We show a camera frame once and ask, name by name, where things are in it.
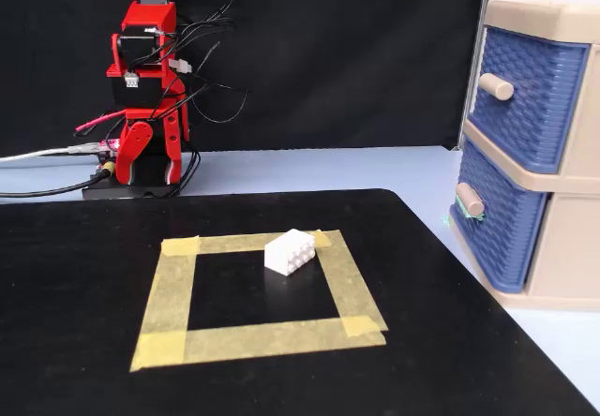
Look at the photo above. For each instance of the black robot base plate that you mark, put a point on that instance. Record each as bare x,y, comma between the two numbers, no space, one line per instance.
117,192

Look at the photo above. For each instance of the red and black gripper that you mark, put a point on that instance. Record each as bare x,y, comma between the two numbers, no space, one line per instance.
138,93

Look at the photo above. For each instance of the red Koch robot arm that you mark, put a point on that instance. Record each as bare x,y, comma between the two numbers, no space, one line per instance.
154,15

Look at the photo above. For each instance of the green tape piece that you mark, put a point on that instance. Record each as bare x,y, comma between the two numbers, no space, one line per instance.
478,218

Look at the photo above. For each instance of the black table mat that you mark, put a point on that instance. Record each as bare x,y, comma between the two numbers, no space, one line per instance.
70,271

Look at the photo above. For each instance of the blue woven-pattern drawer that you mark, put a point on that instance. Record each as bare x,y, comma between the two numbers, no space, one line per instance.
539,116
506,238

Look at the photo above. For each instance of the black backdrop cloth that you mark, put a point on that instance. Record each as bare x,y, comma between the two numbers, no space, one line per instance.
328,60

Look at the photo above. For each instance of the white toy brick cube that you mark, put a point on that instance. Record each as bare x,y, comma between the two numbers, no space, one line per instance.
281,257

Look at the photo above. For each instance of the pink controller board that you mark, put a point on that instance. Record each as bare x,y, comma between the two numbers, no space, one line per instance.
110,144

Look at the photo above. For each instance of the yellow masking tape strip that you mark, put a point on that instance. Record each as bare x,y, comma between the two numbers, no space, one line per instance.
349,285
281,338
244,242
166,303

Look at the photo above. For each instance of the beige plastic drawer cabinet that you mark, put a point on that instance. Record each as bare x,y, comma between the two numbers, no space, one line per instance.
576,247

